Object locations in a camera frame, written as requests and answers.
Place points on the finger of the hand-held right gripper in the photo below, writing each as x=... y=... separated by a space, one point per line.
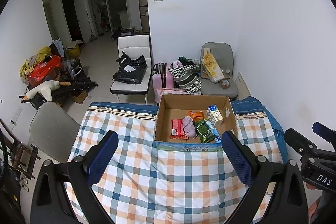
x=302 y=142
x=326 y=134

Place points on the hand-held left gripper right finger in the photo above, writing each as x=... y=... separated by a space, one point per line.
x=237 y=158

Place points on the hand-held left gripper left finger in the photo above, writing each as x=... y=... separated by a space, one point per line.
x=102 y=155

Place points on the blue white tube packet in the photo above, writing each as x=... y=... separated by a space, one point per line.
x=215 y=135

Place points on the green snack packet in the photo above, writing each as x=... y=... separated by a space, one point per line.
x=203 y=132

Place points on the small white carton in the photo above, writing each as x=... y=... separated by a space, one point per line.
x=215 y=115

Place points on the purple knitted cloth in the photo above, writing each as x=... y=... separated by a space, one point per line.
x=190 y=127

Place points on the orange snack packet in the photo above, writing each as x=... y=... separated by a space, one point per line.
x=196 y=115

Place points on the red snack packet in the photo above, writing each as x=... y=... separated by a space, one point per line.
x=176 y=129

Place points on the cardboard box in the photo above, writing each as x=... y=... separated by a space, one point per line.
x=173 y=111

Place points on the person's right hand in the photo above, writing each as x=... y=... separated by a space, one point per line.
x=313 y=209

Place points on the checked blanket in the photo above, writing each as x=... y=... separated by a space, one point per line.
x=147 y=176

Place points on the empty grey chair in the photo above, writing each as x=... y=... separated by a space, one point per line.
x=52 y=132

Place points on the small brown floor box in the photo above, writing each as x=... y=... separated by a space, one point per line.
x=80 y=96

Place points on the white leaning board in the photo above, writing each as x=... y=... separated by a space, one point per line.
x=241 y=85

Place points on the tape roll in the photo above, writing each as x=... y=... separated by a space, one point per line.
x=225 y=83

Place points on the white goose plush toy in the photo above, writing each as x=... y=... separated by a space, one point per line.
x=48 y=88

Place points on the black plastic bag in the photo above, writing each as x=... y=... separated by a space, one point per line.
x=130 y=73

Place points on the patterned tote bag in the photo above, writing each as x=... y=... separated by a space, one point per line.
x=186 y=77

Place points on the pink suitcase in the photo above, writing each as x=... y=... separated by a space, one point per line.
x=164 y=81

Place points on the red plastic bag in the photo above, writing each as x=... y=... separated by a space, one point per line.
x=43 y=71

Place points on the grey chair with clutter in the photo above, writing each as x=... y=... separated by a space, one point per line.
x=223 y=52

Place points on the yellow bin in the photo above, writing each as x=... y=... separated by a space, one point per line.
x=73 y=50

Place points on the light blue cloth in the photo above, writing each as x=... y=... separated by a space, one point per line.
x=58 y=47

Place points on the white padded chair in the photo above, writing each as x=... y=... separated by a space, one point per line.
x=132 y=43

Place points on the yellow cloth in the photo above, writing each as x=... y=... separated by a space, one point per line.
x=39 y=52

